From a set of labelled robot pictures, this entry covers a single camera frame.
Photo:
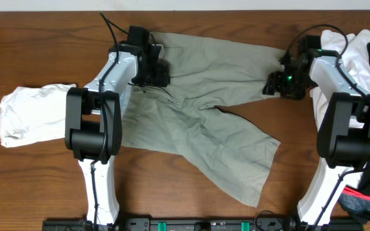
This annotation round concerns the red and navy garment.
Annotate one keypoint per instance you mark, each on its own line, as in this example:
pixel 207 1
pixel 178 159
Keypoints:
pixel 356 204

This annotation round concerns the crumpled white shirt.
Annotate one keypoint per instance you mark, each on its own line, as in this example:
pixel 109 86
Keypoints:
pixel 356 62

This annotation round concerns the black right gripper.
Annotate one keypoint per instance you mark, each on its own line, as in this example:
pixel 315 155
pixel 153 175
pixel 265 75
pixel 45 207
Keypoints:
pixel 275 84

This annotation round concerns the khaki green shorts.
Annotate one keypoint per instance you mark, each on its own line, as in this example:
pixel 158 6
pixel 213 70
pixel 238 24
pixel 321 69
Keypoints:
pixel 185 118

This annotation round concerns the black mounting rail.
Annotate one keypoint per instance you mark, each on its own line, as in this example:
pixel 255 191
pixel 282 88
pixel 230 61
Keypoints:
pixel 266 223

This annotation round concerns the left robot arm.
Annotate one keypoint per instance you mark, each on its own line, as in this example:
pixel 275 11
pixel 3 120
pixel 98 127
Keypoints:
pixel 93 126

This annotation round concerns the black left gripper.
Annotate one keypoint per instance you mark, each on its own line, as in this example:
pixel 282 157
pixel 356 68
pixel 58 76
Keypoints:
pixel 158 74

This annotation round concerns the folded white cloth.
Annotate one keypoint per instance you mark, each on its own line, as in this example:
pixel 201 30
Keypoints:
pixel 29 115

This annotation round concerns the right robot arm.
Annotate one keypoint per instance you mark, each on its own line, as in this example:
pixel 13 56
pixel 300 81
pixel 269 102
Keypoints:
pixel 343 141

